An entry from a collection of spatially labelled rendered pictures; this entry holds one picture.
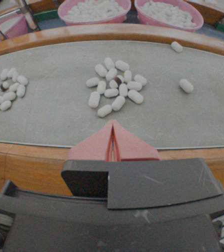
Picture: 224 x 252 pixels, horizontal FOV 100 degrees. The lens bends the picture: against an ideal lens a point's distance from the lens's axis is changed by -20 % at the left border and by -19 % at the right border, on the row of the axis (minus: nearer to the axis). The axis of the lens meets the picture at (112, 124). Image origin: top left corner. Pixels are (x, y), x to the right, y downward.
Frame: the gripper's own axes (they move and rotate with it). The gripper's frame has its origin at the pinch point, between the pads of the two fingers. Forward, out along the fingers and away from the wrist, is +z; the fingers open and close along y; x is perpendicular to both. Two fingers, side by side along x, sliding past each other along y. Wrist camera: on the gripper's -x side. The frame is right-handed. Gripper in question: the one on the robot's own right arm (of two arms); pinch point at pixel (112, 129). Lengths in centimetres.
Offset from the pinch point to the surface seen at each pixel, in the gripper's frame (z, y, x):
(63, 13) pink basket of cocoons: 43, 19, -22
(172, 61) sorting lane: 23.5, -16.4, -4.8
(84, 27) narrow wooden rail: 30.3, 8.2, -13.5
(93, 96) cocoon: 12.9, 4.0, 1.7
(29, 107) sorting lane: 13.6, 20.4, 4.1
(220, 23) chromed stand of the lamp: 52, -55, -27
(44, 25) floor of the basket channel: 53, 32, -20
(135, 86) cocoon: 15.1, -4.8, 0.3
